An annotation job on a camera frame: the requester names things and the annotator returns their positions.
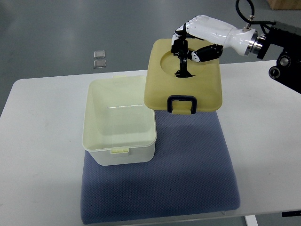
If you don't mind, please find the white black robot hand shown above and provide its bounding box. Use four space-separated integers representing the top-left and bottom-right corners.
171 15 261 62

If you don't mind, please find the yellow box lid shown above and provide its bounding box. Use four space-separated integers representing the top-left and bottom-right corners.
144 39 222 114

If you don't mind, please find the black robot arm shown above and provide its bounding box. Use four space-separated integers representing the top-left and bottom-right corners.
235 0 301 93

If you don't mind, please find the wooden cardboard box corner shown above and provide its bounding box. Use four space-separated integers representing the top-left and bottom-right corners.
267 0 301 10

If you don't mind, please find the white storage box base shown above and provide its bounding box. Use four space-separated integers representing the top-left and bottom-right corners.
82 76 157 166

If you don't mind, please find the upper metal floor plate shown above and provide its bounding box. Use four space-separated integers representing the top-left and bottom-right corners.
94 50 106 58

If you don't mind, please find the blue grey cushion mat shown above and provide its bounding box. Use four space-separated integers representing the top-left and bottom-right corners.
81 111 240 224

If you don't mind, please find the black table control panel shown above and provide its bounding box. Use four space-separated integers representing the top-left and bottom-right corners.
281 210 301 218

